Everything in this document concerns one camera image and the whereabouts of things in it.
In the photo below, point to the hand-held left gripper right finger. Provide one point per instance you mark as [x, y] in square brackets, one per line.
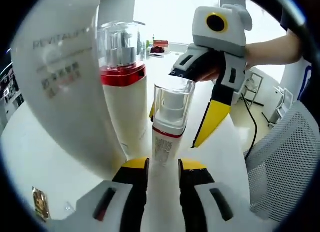
[207, 207]

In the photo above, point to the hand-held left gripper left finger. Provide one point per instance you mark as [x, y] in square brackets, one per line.
[112, 204]

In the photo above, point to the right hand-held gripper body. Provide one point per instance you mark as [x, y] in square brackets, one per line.
[220, 34]

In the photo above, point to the small white skincare bottle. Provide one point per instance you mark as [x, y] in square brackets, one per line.
[165, 146]

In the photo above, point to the gold foil skincare sachet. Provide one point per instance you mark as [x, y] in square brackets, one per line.
[41, 204]

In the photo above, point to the white red-collared skincare bottle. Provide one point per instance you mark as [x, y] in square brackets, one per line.
[125, 104]

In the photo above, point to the white skincare tube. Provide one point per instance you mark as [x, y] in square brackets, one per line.
[62, 91]

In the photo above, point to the person's right hand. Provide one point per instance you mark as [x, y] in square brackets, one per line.
[211, 74]

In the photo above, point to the red box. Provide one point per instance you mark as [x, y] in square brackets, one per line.
[161, 45]

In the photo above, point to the grey mesh office chair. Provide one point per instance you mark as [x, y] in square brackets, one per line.
[282, 154]

